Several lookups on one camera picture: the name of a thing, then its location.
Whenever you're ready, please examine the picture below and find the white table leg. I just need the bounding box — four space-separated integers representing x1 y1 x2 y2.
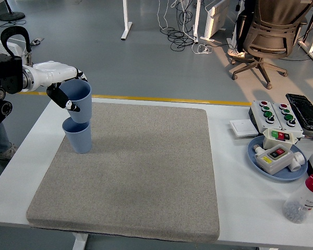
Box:
72 232 89 250

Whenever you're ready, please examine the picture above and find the white flat wall switch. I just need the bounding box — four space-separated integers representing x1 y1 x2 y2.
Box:
229 119 259 138

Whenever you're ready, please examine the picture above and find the seated person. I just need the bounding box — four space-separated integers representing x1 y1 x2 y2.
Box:
227 0 256 58

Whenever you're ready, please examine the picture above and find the black cable bundle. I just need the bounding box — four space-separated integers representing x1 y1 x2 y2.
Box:
160 0 199 52

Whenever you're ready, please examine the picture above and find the red-capped bottle of screws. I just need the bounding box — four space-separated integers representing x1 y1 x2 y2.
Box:
282 173 313 224

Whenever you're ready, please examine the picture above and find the black fan stand base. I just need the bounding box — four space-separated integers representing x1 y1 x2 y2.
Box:
0 0 26 22

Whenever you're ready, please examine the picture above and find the white green-red button switch box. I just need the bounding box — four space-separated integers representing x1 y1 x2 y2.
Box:
262 128 298 151

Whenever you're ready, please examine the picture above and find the grey-brown mat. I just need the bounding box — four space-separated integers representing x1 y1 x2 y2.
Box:
26 102 220 243

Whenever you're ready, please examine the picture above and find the white four-button control box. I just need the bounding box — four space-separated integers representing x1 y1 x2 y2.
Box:
251 100 284 135
271 102 304 138

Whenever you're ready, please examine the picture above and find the white pipe fitting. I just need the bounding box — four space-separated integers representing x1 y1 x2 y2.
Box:
288 151 307 173

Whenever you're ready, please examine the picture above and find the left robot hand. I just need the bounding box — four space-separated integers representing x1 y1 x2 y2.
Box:
28 60 89 113

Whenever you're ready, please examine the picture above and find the blue ribbed cup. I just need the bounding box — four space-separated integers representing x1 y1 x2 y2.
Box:
62 117 92 154
59 79 92 124

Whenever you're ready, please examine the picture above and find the white switch box yellow label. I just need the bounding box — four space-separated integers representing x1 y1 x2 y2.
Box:
252 144 294 174

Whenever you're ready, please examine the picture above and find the black plastic tray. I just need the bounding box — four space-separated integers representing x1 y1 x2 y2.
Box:
285 93 313 132

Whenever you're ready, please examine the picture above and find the beige mesh office chair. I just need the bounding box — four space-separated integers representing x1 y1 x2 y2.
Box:
228 0 313 90

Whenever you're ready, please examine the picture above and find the blue plate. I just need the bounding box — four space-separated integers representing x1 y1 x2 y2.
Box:
247 135 309 182

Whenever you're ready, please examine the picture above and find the white desk leg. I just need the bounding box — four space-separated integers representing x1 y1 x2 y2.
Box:
297 36 313 65
121 0 134 41
191 0 201 44

